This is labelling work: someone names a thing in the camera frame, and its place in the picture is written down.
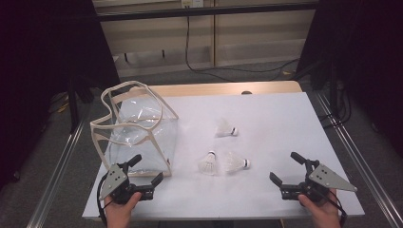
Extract person's left hand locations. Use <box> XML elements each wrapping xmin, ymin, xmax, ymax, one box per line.
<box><xmin>104</xmin><ymin>191</ymin><xmax>143</xmax><ymax>228</ymax></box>

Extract right hand-held gripper cable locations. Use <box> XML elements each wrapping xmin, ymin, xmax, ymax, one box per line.
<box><xmin>322</xmin><ymin>189</ymin><xmax>348</xmax><ymax>228</ymax></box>

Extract black floor cables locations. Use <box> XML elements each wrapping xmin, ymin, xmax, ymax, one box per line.
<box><xmin>317</xmin><ymin>84</ymin><xmax>354</xmax><ymax>129</ymax></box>

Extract black stand post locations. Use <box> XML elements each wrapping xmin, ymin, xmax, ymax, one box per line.
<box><xmin>67</xmin><ymin>75</ymin><xmax>80</xmax><ymax>133</ymax></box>
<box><xmin>328</xmin><ymin>58</ymin><xmax>339</xmax><ymax>120</ymax></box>

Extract black curtain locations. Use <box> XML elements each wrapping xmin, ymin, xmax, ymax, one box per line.
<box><xmin>0</xmin><ymin>0</ymin><xmax>121</xmax><ymax>191</ymax></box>
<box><xmin>296</xmin><ymin>0</ymin><xmax>403</xmax><ymax>158</ymax></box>

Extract white shuttlecock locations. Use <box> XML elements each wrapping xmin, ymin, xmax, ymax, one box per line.
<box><xmin>214</xmin><ymin>117</ymin><xmax>240</xmax><ymax>139</ymax></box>
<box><xmin>223</xmin><ymin>151</ymin><xmax>251</xmax><ymax>174</ymax></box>
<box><xmin>198</xmin><ymin>150</ymin><xmax>219</xmax><ymax>176</ymax></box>

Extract black horizontal bar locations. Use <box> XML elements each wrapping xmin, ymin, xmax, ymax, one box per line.
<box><xmin>94</xmin><ymin>2</ymin><xmax>319</xmax><ymax>23</ymax></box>

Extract white wall socket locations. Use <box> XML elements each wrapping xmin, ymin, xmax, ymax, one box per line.
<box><xmin>181</xmin><ymin>0</ymin><xmax>204</xmax><ymax>9</ymax></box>

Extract hand-held gripper cable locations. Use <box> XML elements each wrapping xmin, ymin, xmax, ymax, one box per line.
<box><xmin>96</xmin><ymin>173</ymin><xmax>110</xmax><ymax>226</ymax></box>
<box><xmin>322</xmin><ymin>189</ymin><xmax>348</xmax><ymax>228</ymax></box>

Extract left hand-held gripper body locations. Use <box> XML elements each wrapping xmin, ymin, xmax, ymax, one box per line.
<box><xmin>99</xmin><ymin>161</ymin><xmax>156</xmax><ymax>205</ymax></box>

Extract person's right hand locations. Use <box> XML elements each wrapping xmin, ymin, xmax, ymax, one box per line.
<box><xmin>297</xmin><ymin>188</ymin><xmax>342</xmax><ymax>228</ymax></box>

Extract white paper sheet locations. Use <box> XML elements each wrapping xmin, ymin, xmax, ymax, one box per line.
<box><xmin>81</xmin><ymin>91</ymin><xmax>366</xmax><ymax>221</ymax></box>

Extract left hand-held gripper cable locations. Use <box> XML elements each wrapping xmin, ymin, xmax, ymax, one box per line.
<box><xmin>96</xmin><ymin>173</ymin><xmax>110</xmax><ymax>226</ymax></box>

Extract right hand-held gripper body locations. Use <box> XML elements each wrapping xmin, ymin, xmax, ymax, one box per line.
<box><xmin>279</xmin><ymin>159</ymin><xmax>358</xmax><ymax>203</ymax></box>

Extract metal floor rail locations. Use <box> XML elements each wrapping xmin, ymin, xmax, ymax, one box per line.
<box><xmin>315</xmin><ymin>91</ymin><xmax>403</xmax><ymax>228</ymax></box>
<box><xmin>27</xmin><ymin>118</ymin><xmax>87</xmax><ymax>228</ymax></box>

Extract black wall socket cable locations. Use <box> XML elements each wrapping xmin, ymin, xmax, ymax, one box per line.
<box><xmin>184</xmin><ymin>15</ymin><xmax>300</xmax><ymax>83</ymax></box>

